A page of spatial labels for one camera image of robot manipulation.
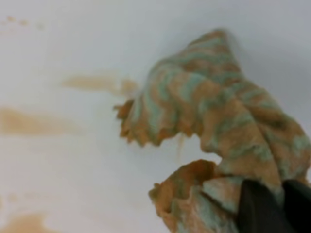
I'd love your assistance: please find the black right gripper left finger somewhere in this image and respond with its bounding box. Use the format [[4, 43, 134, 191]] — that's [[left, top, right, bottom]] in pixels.
[[237, 180, 295, 233]]

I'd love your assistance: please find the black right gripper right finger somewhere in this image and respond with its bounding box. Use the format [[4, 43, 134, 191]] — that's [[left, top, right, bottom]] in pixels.
[[283, 180, 311, 233]]

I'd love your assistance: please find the brown coffee stain puddle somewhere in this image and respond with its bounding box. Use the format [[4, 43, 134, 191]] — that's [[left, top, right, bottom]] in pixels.
[[0, 16, 139, 233]]

